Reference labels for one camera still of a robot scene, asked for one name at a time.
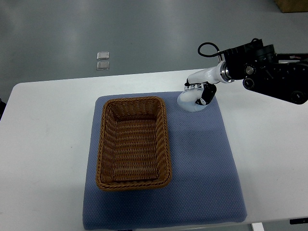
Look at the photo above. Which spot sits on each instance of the brown wicker basket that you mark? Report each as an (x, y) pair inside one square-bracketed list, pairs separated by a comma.
[(133, 150)]

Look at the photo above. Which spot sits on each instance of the cardboard box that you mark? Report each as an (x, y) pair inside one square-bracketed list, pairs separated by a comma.
[(292, 6)]

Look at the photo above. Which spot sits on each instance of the lower metal floor plate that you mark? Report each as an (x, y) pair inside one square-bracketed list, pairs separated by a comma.
[(103, 65)]

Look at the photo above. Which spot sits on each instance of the blue quilted mat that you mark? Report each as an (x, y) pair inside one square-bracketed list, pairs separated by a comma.
[(204, 188)]

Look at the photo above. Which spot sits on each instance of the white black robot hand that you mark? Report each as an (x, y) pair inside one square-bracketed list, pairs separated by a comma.
[(201, 85)]

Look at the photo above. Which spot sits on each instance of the upper metal floor plate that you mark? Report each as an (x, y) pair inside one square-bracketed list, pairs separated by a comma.
[(103, 55)]

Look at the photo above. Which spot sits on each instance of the metal floor plate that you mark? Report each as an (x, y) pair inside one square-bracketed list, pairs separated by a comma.
[(103, 55), (103, 65)]

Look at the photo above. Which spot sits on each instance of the dark object at left edge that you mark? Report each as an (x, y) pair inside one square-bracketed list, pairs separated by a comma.
[(2, 108)]

